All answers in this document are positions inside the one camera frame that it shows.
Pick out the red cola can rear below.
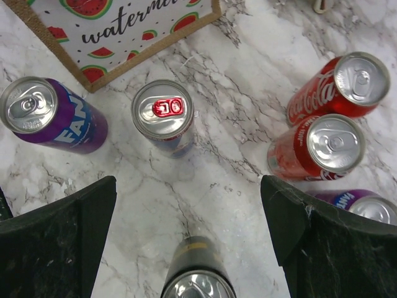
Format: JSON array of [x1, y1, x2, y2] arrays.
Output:
[[287, 52, 391, 126]]

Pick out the brown canvas bag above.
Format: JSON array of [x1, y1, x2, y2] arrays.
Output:
[[5, 1, 221, 93]]

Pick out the red cola can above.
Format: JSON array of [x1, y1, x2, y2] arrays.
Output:
[[287, 52, 391, 126], [267, 114, 366, 181]]

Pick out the red cola can front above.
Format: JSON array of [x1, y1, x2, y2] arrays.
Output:
[[267, 114, 366, 181]]

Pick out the purple fanta can rear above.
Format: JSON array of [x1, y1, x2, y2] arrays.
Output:
[[307, 189, 396, 226]]

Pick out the purple fanta can front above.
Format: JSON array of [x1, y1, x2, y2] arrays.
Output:
[[1, 76, 108, 155]]

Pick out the purple fanta can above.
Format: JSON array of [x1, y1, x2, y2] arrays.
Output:
[[307, 189, 396, 226], [1, 76, 108, 155]]

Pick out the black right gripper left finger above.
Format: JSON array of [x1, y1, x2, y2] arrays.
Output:
[[1, 176, 117, 297]]

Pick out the black yellow can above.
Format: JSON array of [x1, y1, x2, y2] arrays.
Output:
[[161, 236, 236, 298]]

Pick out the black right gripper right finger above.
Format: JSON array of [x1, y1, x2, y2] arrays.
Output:
[[261, 175, 396, 297]]

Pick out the silver blue energy drink can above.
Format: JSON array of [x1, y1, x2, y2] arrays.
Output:
[[131, 79, 195, 158]]

